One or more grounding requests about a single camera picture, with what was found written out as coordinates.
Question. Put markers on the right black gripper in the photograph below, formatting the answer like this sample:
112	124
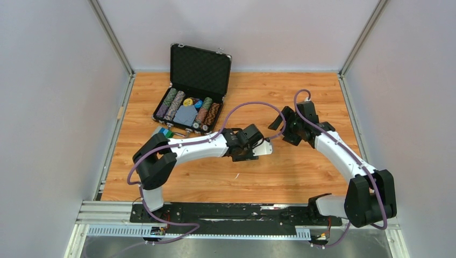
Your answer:
287	115

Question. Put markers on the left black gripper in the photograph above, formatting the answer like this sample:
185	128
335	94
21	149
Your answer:
249	157

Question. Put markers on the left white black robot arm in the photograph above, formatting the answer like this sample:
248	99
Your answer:
157	158

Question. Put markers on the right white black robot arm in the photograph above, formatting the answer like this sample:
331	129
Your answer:
370	197

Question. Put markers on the blue playing card deck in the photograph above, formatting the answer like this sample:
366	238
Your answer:
185	115

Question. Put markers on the black poker chip case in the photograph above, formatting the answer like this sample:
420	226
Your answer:
198	77

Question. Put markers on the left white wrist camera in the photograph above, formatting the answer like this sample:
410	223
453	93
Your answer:
265	148

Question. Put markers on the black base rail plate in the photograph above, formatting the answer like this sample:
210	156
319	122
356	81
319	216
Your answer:
233	221

